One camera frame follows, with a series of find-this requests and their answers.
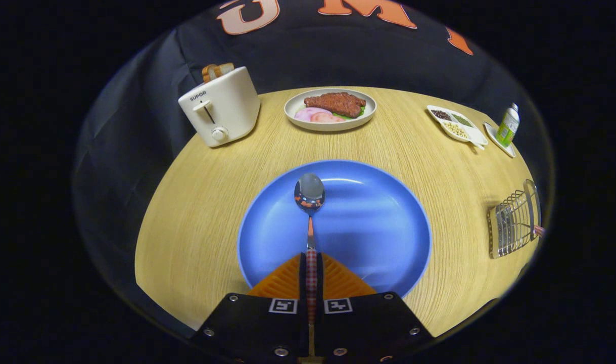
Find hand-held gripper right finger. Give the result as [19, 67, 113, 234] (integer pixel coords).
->
[316, 252, 435, 362]

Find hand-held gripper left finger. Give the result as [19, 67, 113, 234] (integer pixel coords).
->
[192, 252, 309, 362]

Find spoon with red checked handle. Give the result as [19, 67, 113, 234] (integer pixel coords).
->
[294, 172, 326, 324]

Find blue plate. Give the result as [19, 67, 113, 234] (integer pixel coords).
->
[237, 160, 433, 299]

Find white food plate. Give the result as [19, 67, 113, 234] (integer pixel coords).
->
[284, 88, 377, 132]

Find pink ham slices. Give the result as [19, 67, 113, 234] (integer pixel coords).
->
[294, 107, 346, 123]

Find green lettuce leaf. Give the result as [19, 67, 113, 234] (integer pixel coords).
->
[333, 105, 367, 120]

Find red-brown steak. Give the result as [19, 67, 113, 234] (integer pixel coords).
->
[304, 92, 367, 118]

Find white toaster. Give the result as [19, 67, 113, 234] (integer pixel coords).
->
[178, 66, 261, 148]

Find yellow soybeans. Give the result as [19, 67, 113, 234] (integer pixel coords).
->
[443, 121, 468, 139]

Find white divided dish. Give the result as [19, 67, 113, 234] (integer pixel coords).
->
[427, 105, 489, 151]

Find small white tray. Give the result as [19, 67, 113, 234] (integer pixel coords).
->
[483, 121, 516, 159]

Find green label metal bottle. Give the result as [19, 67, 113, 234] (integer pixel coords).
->
[495, 103, 520, 148]

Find metal wire cutlery rack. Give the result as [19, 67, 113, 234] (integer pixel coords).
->
[487, 178, 542, 259]

